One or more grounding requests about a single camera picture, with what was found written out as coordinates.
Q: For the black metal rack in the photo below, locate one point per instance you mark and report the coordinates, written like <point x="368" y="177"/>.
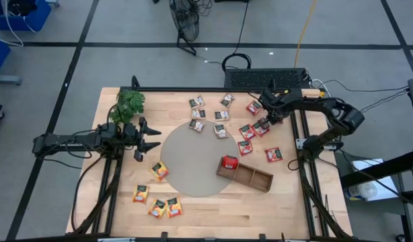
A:
<point x="381" y="168"/>

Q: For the brown cinnamon apple tea packet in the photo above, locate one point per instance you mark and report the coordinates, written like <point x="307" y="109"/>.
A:
<point x="196" y="125"/>
<point x="198" y="114"/>
<point x="221" y="131"/>
<point x="222" y="115"/>
<point x="196" y="101"/>

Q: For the black computer case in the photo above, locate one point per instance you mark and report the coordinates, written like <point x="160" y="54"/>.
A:
<point x="265" y="79"/>

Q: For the grey metal bar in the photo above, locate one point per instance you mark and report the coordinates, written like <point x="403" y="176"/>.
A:
<point x="6" y="80"/>

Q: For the wooden three-compartment tray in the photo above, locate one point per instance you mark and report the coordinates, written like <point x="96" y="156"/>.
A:
<point x="253" y="176"/>

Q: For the green plant in white pot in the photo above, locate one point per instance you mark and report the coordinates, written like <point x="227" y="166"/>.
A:
<point x="129" y="104"/>

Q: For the round grey mat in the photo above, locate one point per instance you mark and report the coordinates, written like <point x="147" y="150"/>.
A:
<point x="193" y="161"/>

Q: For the white paper sheet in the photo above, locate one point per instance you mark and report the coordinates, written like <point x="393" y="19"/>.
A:
<point x="386" y="190"/>

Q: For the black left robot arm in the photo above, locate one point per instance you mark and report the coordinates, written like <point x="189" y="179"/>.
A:
<point x="58" y="141"/>

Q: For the red strawberry tea packet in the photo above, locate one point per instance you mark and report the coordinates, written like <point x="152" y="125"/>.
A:
<point x="247" y="131"/>
<point x="258" y="131"/>
<point x="273" y="154"/>
<point x="245" y="147"/>
<point x="254" y="107"/>
<point x="230" y="162"/>

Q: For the black table frame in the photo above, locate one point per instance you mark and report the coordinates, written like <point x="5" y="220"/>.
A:
<point x="210" y="89"/>

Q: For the dark green tea packet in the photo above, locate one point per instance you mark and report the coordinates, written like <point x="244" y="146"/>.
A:
<point x="227" y="99"/>

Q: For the orange tea packet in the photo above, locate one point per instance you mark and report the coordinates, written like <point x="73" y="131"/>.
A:
<point x="141" y="194"/>
<point x="159" y="170"/>
<point x="174" y="206"/>
<point x="157" y="208"/>

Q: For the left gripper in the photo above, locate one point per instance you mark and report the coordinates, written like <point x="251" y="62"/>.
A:
<point x="134" y="136"/>

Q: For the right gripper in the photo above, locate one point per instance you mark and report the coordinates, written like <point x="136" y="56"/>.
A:
<point x="275" y="107"/>

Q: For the black floor fan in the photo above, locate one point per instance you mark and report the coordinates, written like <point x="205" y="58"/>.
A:
<point x="184" y="18"/>

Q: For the large blue bin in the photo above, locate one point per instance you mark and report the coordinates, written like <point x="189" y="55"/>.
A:
<point x="21" y="17"/>

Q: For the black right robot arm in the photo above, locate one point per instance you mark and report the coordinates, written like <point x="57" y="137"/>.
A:
<point x="327" y="107"/>

